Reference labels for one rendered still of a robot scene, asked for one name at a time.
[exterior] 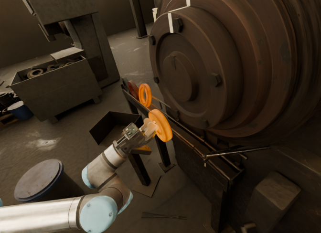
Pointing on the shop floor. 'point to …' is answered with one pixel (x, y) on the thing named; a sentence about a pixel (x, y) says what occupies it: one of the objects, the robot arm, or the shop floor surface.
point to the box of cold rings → (56, 87)
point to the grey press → (75, 29)
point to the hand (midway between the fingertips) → (158, 122)
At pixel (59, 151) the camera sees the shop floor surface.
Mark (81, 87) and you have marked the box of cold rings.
